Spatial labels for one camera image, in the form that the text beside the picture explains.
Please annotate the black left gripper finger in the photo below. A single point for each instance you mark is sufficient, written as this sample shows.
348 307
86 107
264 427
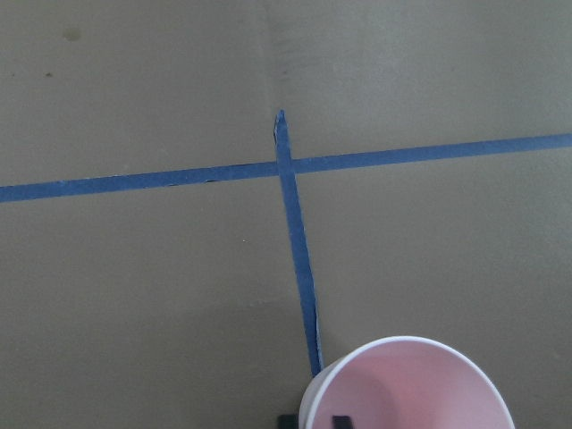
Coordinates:
341 422

